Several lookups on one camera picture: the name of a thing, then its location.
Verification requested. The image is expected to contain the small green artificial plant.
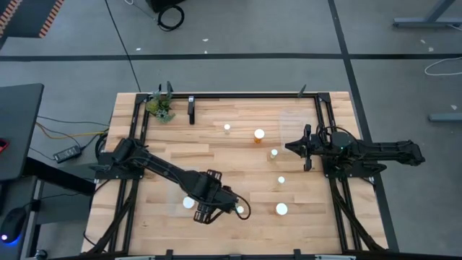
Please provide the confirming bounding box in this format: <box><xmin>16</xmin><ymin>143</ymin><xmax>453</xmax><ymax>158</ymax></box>
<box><xmin>144</xmin><ymin>92</ymin><xmax>177</xmax><ymax>124</ymax></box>

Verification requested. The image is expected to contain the clear plastic bin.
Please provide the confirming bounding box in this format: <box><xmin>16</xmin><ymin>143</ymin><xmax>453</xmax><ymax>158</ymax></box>
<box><xmin>164</xmin><ymin>166</ymin><xmax>203</xmax><ymax>217</ymax></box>
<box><xmin>279</xmin><ymin>107</ymin><xmax>310</xmax><ymax>145</ymax></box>

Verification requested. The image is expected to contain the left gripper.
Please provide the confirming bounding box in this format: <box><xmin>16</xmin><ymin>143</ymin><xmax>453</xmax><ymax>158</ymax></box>
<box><xmin>191</xmin><ymin>168</ymin><xmax>240</xmax><ymax>225</ymax></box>

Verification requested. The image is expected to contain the black coiled cable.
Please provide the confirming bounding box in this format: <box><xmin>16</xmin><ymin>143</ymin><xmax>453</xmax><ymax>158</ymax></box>
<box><xmin>157</xmin><ymin>5</ymin><xmax>186</xmax><ymax>33</ymax></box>

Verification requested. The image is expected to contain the dark grey desk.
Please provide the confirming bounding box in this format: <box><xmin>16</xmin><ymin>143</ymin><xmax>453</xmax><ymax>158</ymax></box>
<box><xmin>0</xmin><ymin>83</ymin><xmax>45</xmax><ymax>181</ymax></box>

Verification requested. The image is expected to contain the black power adapter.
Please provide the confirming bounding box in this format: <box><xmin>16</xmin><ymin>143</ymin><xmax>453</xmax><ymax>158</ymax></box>
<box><xmin>53</xmin><ymin>144</ymin><xmax>82</xmax><ymax>163</ymax></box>

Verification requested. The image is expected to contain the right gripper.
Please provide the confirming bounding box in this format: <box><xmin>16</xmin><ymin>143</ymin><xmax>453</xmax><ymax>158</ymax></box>
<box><xmin>284</xmin><ymin>124</ymin><xmax>328</xmax><ymax>172</ymax></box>

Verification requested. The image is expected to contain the black aluminium table frame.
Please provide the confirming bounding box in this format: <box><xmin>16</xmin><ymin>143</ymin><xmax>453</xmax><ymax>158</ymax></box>
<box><xmin>86</xmin><ymin>83</ymin><xmax>389</xmax><ymax>260</ymax></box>

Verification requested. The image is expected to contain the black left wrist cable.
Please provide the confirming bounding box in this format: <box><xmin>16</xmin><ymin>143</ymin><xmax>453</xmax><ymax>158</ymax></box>
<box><xmin>207</xmin><ymin>193</ymin><xmax>252</xmax><ymax>222</ymax></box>

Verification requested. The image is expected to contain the grey table foot bar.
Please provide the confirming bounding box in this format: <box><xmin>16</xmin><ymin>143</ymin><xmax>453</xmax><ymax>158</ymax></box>
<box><xmin>428</xmin><ymin>113</ymin><xmax>462</xmax><ymax>123</ymax></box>

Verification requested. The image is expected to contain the black desk base bar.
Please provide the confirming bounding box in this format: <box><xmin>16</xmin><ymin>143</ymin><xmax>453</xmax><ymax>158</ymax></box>
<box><xmin>22</xmin><ymin>157</ymin><xmax>97</xmax><ymax>198</ymax></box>

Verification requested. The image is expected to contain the yellow cable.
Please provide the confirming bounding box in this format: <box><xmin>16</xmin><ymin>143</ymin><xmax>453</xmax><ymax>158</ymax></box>
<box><xmin>35</xmin><ymin>121</ymin><xmax>110</xmax><ymax>140</ymax></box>

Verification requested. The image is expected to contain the white floor cable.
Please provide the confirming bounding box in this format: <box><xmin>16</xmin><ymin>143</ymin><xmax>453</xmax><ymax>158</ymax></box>
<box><xmin>424</xmin><ymin>56</ymin><xmax>462</xmax><ymax>77</ymax></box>

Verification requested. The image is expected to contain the black computer mouse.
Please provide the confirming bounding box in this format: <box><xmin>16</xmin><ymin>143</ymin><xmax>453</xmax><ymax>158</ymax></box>
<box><xmin>0</xmin><ymin>207</ymin><xmax>27</xmax><ymax>245</ymax></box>

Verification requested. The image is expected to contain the black orange-striped cable ramp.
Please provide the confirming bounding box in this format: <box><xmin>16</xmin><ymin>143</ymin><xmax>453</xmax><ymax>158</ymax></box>
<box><xmin>0</xmin><ymin>0</ymin><xmax>65</xmax><ymax>39</ymax></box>

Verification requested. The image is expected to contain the grey table leg frame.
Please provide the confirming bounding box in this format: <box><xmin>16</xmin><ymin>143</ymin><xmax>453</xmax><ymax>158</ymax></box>
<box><xmin>392</xmin><ymin>0</ymin><xmax>462</xmax><ymax>29</ymax></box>

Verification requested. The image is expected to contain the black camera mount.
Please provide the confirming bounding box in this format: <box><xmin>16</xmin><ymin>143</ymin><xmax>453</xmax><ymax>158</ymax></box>
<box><xmin>187</xmin><ymin>95</ymin><xmax>196</xmax><ymax>126</ymax></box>

